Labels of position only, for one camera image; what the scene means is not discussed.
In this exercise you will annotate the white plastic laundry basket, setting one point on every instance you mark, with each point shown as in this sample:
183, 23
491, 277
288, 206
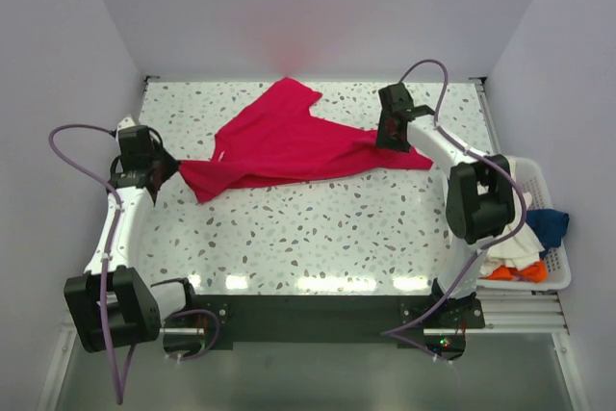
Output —
531, 180

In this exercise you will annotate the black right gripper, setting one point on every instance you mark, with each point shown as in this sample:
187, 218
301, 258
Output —
390, 127

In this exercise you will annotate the aluminium frame rails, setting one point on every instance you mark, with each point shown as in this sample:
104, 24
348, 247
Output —
525, 313

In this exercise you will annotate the red t shirt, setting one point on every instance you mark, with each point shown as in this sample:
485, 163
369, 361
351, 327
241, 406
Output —
276, 140

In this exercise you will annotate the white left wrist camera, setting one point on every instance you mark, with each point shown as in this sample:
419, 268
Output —
127, 122

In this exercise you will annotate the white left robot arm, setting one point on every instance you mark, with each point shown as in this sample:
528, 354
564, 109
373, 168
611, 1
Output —
136, 310

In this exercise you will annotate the navy blue t shirt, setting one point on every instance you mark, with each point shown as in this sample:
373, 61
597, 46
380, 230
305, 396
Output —
549, 225

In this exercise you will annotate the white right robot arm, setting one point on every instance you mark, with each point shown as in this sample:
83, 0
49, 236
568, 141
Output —
483, 204

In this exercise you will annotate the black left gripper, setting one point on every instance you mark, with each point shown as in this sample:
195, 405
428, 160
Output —
161, 170

